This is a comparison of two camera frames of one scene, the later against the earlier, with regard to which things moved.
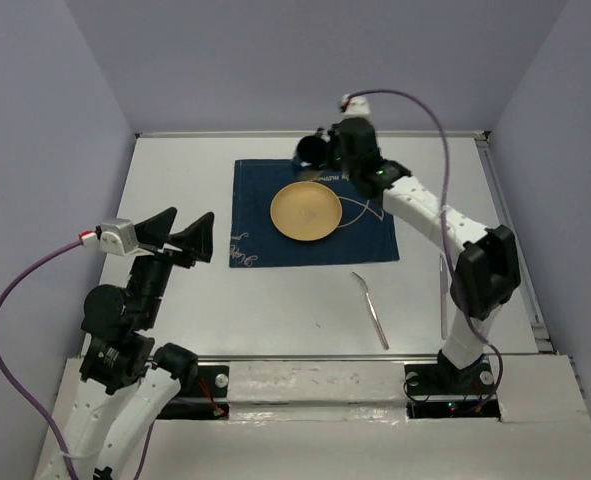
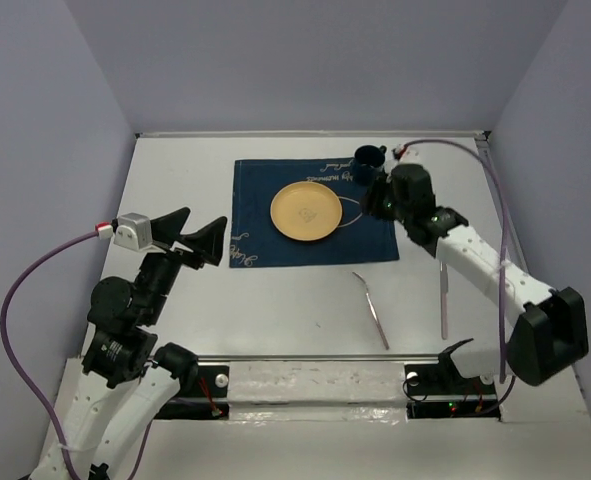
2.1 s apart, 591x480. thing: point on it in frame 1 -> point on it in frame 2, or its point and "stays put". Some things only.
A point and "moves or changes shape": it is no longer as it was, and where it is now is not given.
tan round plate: [306, 211] stays put
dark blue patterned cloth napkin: [366, 231] stays put
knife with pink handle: [444, 297] stays put
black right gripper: [331, 138] -> [372, 201]
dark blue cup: [311, 150] moves or changes shape
